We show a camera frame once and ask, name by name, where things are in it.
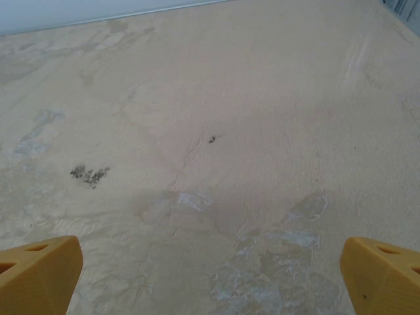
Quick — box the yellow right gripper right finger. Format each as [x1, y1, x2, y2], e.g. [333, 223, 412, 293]
[339, 236, 420, 315]

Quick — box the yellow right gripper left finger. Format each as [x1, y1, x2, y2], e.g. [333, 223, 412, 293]
[0, 234, 83, 315]

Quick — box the striped enclosure side panel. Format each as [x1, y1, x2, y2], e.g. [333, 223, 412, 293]
[382, 0, 420, 24]

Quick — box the aluminium table frame rail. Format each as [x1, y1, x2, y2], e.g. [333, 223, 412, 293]
[0, 0, 230, 36]

